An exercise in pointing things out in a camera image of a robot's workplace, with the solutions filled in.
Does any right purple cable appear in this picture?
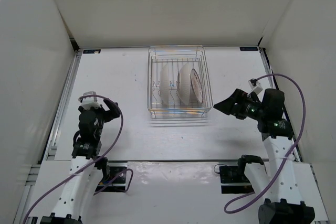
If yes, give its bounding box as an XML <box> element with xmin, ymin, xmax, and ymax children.
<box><xmin>223</xmin><ymin>73</ymin><xmax>307</xmax><ymax>214</ymax></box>

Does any blue label sticker left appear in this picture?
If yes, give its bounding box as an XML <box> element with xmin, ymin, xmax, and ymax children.
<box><xmin>83</xmin><ymin>49</ymin><xmax>101</xmax><ymax>54</ymax></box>

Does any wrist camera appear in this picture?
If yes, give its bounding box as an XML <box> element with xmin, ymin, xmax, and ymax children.
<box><xmin>248</xmin><ymin>79</ymin><xmax>263</xmax><ymax>95</ymax></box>
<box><xmin>78</xmin><ymin>91</ymin><xmax>101</xmax><ymax>110</ymax></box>

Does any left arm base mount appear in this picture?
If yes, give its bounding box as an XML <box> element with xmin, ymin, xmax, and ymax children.
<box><xmin>94</xmin><ymin>166</ymin><xmax>134</xmax><ymax>195</ymax></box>

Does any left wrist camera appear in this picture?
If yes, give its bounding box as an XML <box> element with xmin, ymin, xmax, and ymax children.
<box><xmin>78</xmin><ymin>91</ymin><xmax>101</xmax><ymax>110</ymax></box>

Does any blue label sticker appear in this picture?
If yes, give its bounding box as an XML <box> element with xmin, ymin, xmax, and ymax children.
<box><xmin>83</xmin><ymin>49</ymin><xmax>101</xmax><ymax>54</ymax></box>
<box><xmin>239</xmin><ymin>47</ymin><xmax>258</xmax><ymax>51</ymax></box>

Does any red sunburst printed plate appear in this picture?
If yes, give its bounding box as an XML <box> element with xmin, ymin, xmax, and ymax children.
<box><xmin>190</xmin><ymin>68</ymin><xmax>203</xmax><ymax>103</ymax></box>

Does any white ribbed bowl plate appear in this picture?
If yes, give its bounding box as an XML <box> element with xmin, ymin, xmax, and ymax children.
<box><xmin>160</xmin><ymin>64</ymin><xmax>171</xmax><ymax>108</ymax></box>

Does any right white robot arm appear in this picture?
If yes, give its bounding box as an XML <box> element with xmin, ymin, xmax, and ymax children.
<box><xmin>214</xmin><ymin>89</ymin><xmax>315</xmax><ymax>223</ymax></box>

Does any purple cable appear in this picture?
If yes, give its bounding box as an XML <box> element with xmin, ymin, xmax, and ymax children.
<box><xmin>22</xmin><ymin>94</ymin><xmax>134</xmax><ymax>224</ymax></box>
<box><xmin>223</xmin><ymin>73</ymin><xmax>307</xmax><ymax>214</ymax></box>

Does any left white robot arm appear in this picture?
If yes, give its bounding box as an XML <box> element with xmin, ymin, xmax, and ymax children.
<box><xmin>40</xmin><ymin>93</ymin><xmax>122</xmax><ymax>223</ymax></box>

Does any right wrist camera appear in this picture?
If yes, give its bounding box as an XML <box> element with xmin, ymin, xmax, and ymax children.
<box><xmin>248</xmin><ymin>79</ymin><xmax>263</xmax><ymax>95</ymax></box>

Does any wire dish rack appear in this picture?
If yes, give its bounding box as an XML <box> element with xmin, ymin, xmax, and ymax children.
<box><xmin>147</xmin><ymin>45</ymin><xmax>213</xmax><ymax>120</ymax></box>

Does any blue label sticker right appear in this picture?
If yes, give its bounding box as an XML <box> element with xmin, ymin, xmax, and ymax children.
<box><xmin>239</xmin><ymin>47</ymin><xmax>258</xmax><ymax>51</ymax></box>

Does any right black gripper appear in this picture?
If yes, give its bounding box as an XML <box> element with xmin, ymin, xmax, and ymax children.
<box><xmin>213</xmin><ymin>89</ymin><xmax>266</xmax><ymax>121</ymax></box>

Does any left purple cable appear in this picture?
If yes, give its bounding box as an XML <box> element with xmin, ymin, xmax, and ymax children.
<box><xmin>22</xmin><ymin>94</ymin><xmax>134</xmax><ymax>224</ymax></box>

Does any left aluminium rail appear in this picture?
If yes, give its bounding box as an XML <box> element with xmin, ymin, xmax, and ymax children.
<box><xmin>13</xmin><ymin>49</ymin><xmax>81</xmax><ymax>223</ymax></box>

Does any orange floral rim plate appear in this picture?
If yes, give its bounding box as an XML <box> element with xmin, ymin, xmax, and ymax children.
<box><xmin>177</xmin><ymin>63</ymin><xmax>192</xmax><ymax>105</ymax></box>

